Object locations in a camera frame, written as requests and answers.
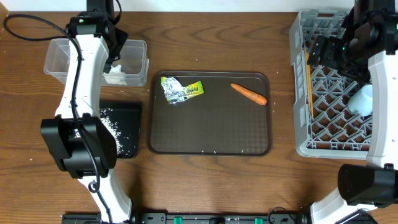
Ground white rice pile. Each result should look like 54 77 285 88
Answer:
73 107 137 158

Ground white tissue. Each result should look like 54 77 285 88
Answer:
102 65 127 86

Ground wooden chopstick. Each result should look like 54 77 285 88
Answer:
306 51 314 118
304 49 313 116

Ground dark brown serving tray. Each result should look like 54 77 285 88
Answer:
147 70 273 156

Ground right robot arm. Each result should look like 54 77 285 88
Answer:
298 0 397 223

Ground foil wrapper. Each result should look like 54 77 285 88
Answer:
160 77 205 104

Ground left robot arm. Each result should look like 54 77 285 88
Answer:
41 11 134 223

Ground clear plastic bin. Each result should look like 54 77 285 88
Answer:
44 39 149 86

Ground black plastic tray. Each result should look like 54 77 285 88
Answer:
93 101 143 159

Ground light blue cup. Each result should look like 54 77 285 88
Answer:
348 84 373 116

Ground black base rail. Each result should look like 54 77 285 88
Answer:
61 211 312 224

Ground orange carrot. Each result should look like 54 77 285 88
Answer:
231 83 267 105

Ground grey dishwasher rack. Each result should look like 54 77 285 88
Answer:
289 9 372 160

